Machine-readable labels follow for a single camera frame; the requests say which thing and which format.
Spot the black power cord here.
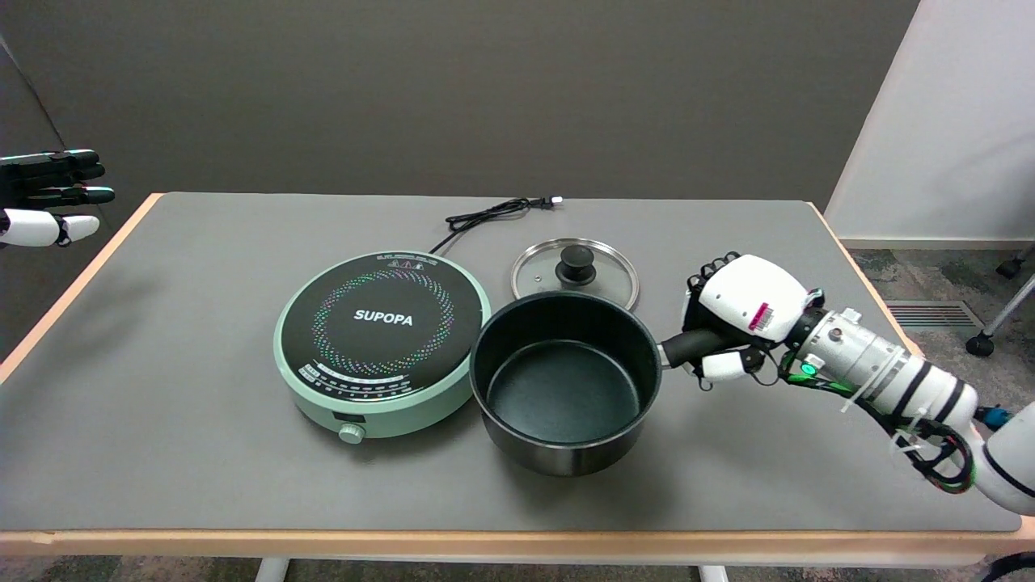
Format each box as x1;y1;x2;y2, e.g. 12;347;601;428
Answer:
429;196;564;256

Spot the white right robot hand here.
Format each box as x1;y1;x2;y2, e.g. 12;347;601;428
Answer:
682;252;825;391

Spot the black chair caster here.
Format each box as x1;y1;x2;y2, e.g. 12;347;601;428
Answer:
966;247;1035;358

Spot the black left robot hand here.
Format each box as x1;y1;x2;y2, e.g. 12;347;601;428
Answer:
0;150;116;248

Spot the black cooking pot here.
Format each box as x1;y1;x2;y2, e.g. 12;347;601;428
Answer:
469;291;729;477

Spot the floor vent grille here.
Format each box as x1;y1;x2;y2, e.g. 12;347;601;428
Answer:
883;301;984;331

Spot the green induction cooker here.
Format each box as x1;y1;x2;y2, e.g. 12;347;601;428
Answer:
273;251;495;445

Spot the grey table mat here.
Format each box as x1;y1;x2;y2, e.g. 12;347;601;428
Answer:
0;192;1021;533

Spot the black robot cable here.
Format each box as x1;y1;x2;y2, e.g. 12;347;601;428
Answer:
889;408;977;495

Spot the glass pot lid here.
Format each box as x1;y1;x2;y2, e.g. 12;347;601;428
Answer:
510;237;640;312

